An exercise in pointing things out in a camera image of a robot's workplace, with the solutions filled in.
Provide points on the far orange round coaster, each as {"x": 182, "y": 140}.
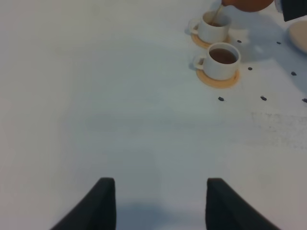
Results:
{"x": 195, "y": 38}

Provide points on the near white teacup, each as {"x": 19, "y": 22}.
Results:
{"x": 220, "y": 61}

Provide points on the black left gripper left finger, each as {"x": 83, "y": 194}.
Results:
{"x": 96, "y": 211}

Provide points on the beige round teapot coaster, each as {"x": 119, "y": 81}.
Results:
{"x": 298, "y": 35}

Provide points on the white teacup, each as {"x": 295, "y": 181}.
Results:
{"x": 220, "y": 61}
{"x": 208, "y": 33}

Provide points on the brown clay teapot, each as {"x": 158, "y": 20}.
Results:
{"x": 248, "y": 5}

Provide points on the near orange round coaster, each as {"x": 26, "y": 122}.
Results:
{"x": 218, "y": 84}

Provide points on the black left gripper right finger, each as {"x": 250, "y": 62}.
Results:
{"x": 227, "y": 210}

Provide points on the far white teacup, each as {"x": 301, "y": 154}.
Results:
{"x": 208, "y": 33}

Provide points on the orange round coaster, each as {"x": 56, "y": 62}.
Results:
{"x": 218, "y": 84}
{"x": 195, "y": 38}

